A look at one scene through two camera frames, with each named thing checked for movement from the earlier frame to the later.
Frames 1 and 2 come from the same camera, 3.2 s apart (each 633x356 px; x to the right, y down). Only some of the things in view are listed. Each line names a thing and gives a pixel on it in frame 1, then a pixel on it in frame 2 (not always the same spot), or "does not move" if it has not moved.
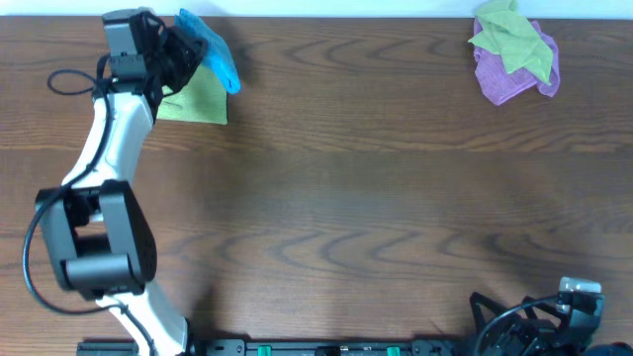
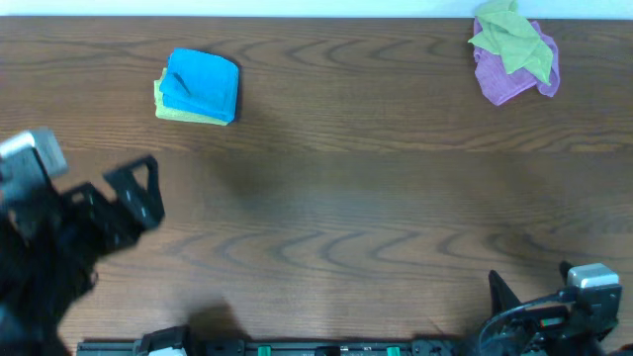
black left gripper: (193, 47) → (143, 205)
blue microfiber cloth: (216, 56) → (201, 81)
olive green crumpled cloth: (505, 32) does not move
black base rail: (291, 347) does not move
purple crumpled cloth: (499, 85) does not move
